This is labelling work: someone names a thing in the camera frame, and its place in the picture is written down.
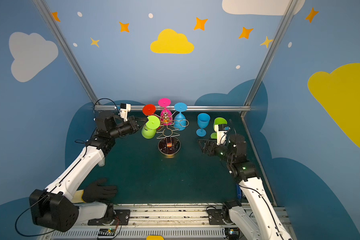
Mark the red wine glass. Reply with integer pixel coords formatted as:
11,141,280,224
142,104,156,117

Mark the green wine glass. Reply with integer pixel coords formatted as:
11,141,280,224
210,117,227,139
142,115,161,139

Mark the blue wine glass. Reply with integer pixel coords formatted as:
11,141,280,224
196,113,211,137
174,103,188,131

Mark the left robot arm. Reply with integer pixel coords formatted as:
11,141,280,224
29,111,148,232

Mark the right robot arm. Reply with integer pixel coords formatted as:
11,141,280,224
198,134,292,240

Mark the pink wine glass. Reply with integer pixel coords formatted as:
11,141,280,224
158,98,173,126

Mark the blue tool at table edge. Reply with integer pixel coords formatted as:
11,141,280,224
236,185,243,201

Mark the white brush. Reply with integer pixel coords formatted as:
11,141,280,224
98,159,106,167

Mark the black glove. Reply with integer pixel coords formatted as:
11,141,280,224
82,178,118,203

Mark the right circuit board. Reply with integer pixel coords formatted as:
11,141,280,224
225,228,240,240

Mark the circuit board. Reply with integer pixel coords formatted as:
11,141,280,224
97,228,116,240
225,228,240,240

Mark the yellow object at bottom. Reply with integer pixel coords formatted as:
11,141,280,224
146,236,165,240

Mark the left circuit board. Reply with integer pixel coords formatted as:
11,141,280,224
97,228,116,240

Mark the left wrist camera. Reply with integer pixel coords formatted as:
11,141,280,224
119,103,131,122

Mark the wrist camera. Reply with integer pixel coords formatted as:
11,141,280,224
119,103,131,122
214,124,230,145

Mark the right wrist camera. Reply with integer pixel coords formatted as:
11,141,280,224
214,124,230,145

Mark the gold wire glass rack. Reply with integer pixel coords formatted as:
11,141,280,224
157,113,189,158

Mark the rear frame bar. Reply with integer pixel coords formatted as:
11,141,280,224
95,105,251,112

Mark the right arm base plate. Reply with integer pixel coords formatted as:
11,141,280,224
206,208,233,225

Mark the aluminium rail base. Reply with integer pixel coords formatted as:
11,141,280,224
35,203,298,240

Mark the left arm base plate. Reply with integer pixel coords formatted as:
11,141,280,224
88,209,131,226

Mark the left frame post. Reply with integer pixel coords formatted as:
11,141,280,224
33,0,99,105

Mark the frame post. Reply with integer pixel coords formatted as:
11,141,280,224
33,0,99,105
243,0,300,106

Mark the right frame post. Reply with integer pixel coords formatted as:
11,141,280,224
243,0,300,106

